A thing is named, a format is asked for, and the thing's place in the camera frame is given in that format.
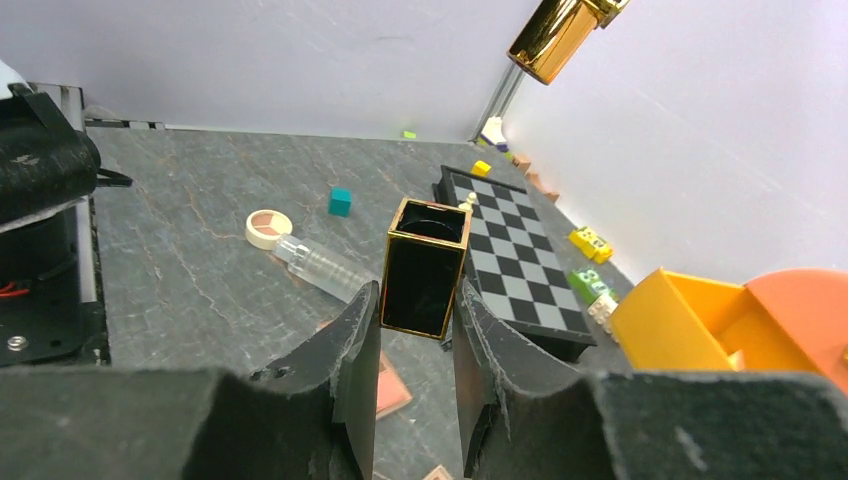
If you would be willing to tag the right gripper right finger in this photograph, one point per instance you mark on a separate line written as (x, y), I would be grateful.
(510, 398)

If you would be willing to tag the yellow drawer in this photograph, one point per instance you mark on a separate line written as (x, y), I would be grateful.
(674, 321)

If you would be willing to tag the orange top drawer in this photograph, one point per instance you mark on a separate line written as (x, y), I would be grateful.
(809, 305)

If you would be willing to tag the clear plastic bottle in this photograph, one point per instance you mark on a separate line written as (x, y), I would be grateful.
(322, 267)

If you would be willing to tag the black white checkerboard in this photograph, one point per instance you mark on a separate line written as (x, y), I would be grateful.
(513, 266)

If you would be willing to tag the wooden arch block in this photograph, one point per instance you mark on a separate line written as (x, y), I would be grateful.
(533, 178)

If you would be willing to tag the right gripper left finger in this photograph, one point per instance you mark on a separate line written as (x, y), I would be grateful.
(324, 427)

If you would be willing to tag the pink blush palette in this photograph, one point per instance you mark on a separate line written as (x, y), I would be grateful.
(392, 393)

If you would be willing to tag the small wooden block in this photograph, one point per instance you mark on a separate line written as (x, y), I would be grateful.
(521, 163)

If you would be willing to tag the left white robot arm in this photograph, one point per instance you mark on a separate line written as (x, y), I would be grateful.
(52, 298)

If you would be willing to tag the colourful eyeshadow palette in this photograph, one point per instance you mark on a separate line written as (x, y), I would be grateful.
(438, 473)

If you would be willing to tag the small round blush pot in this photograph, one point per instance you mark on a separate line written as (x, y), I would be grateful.
(263, 228)

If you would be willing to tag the yellow owl toy block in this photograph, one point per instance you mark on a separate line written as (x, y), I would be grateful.
(591, 245)

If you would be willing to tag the small chess pawn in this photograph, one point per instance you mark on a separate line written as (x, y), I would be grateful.
(469, 202)

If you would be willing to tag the teal small cube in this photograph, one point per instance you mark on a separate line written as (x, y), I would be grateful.
(340, 202)

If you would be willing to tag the yellow small cube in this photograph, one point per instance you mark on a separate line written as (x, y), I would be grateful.
(481, 169)

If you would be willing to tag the small gold perfume bottle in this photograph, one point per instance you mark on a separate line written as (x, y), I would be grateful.
(556, 30)

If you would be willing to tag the green number block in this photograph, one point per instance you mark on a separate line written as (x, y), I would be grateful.
(588, 285)

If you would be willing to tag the black gold lipstick cap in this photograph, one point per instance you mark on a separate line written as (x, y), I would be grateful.
(424, 259)

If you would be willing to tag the white lego brick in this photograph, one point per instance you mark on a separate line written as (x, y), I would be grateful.
(601, 311)

